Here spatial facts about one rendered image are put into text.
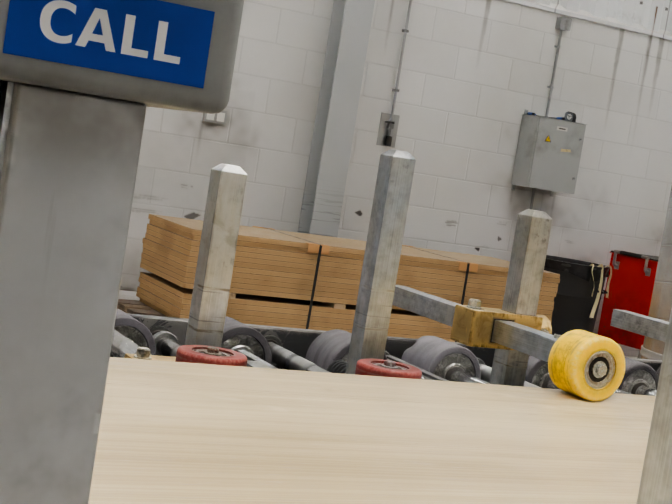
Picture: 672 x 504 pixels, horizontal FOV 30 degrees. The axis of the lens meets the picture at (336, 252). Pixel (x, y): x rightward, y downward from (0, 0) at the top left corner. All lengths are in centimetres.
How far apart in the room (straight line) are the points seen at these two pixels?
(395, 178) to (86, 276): 129
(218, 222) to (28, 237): 119
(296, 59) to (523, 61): 176
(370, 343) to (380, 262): 11
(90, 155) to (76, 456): 8
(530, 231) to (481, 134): 715
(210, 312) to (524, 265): 46
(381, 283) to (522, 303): 23
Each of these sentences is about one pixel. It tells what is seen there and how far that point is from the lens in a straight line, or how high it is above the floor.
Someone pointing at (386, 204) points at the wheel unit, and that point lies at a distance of 162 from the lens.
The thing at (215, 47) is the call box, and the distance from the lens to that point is 33.
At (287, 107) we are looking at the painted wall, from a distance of 818.
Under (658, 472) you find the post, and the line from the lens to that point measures 49.
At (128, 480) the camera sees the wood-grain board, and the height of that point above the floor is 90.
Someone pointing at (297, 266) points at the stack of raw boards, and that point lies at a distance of 687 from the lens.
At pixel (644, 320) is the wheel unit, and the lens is 217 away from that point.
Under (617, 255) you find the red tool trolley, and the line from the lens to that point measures 918.
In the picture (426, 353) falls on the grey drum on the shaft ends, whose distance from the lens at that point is 219.
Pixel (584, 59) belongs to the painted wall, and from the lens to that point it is 937.
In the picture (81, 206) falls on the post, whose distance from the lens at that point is 34.
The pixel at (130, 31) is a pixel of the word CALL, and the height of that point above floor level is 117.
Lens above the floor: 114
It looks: 4 degrees down
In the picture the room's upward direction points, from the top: 9 degrees clockwise
